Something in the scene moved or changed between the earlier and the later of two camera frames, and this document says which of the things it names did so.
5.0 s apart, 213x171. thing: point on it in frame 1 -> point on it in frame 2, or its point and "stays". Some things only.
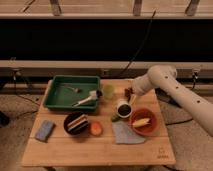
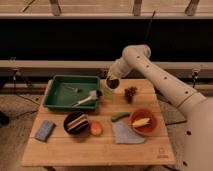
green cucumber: x=115 y=118 stays
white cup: x=124 y=109 -> x=112 y=83
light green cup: x=108 y=91 stays
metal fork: x=75 y=89 stays
